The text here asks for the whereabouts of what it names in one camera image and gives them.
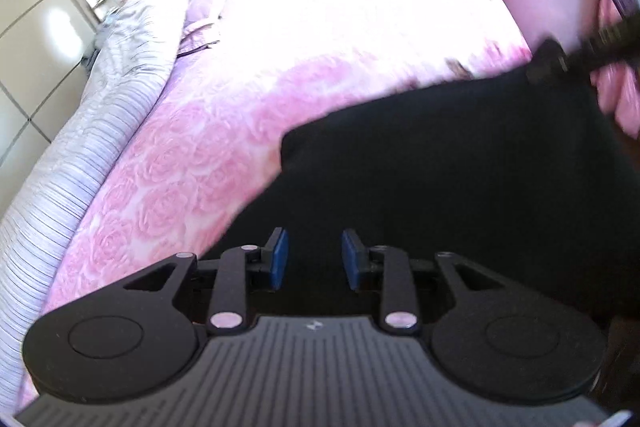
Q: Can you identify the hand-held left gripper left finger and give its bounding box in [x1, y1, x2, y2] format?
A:
[121, 227, 291, 336]

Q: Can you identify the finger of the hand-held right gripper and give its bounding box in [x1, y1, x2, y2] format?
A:
[526, 13, 640, 86]

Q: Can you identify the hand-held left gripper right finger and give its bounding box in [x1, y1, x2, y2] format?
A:
[340, 228, 507, 336]

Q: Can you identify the black sweatshirt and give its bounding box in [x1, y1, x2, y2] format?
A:
[222, 69, 640, 413]

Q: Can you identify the pink curtain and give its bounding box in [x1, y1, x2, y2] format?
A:
[595, 0, 640, 128]

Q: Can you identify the grey striped duvet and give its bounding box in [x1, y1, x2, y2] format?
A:
[0, 0, 188, 408]

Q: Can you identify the pink pillow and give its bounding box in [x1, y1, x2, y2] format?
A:
[177, 0, 261, 58]

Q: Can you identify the white wardrobe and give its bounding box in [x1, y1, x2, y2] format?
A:
[0, 0, 101, 168]

